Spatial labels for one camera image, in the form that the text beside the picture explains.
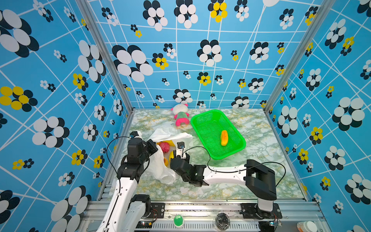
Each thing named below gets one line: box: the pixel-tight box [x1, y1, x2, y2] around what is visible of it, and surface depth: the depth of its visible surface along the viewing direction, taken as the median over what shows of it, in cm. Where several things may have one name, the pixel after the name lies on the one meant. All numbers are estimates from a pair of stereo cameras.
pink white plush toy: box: [170, 103, 190, 127], surface depth 113 cm
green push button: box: [173, 214, 185, 228], surface depth 64 cm
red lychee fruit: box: [159, 141, 171, 153], surface depth 93 cm
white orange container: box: [296, 220, 318, 232], surface depth 65 cm
